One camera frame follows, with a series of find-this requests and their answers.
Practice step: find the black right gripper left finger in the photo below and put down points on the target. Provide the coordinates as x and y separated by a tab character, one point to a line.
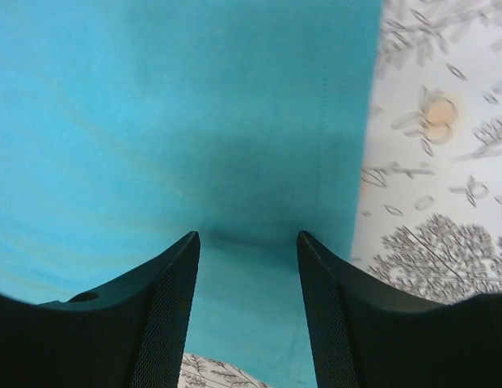
128	332

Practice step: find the floral tablecloth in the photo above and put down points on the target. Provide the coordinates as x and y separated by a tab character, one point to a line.
429	206

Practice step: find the turquoise t shirt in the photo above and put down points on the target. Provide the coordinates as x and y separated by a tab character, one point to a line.
126	124

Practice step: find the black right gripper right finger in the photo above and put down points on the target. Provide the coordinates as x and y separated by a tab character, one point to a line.
365	333

